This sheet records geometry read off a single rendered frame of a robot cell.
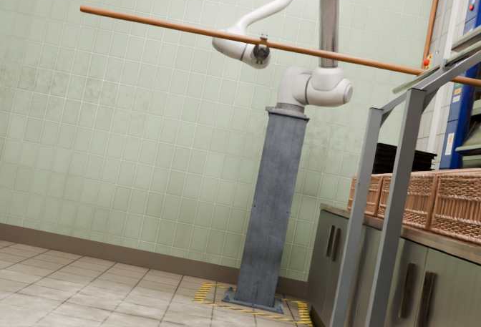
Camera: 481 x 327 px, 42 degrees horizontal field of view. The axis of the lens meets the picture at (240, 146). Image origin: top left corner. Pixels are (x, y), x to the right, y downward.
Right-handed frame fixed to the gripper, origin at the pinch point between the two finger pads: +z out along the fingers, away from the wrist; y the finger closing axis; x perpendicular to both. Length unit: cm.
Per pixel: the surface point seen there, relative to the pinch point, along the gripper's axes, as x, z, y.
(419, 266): -47, 106, 69
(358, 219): -43, 43, 63
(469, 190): -52, 116, 50
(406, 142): -43, 91, 39
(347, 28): -49, -120, -44
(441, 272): -47, 122, 69
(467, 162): -101, -23, 31
